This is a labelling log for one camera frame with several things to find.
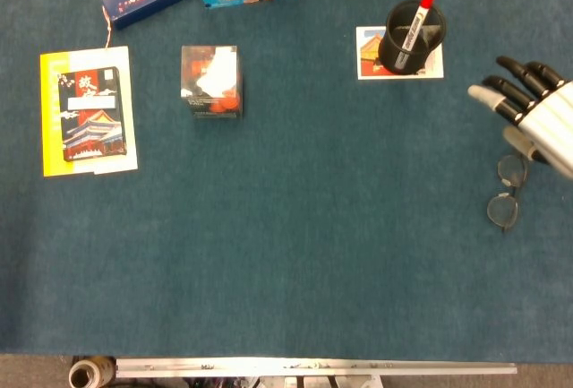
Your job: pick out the blue felt table cloth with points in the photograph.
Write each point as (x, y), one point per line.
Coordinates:
(291, 226)

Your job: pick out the aluminium table edge rail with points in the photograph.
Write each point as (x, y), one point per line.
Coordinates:
(313, 366)

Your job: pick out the tissue box cube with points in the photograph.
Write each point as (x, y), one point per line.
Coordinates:
(210, 83)

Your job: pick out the yellow white booklet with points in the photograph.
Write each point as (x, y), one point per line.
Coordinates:
(49, 114)

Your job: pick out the palace picture postcard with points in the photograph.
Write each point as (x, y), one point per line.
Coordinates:
(368, 54)

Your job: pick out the red capped white marker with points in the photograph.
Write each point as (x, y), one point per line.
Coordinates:
(414, 25)

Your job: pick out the brown tape roll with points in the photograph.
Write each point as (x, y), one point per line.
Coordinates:
(82, 376)

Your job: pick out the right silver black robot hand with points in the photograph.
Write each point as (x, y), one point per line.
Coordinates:
(550, 123)

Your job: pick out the dark palace print notebook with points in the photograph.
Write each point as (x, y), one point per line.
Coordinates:
(91, 114)

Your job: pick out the black mesh pen holder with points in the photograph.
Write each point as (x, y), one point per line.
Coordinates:
(389, 54)

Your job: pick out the thin-framed eyeglasses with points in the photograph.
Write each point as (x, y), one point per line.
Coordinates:
(502, 211)

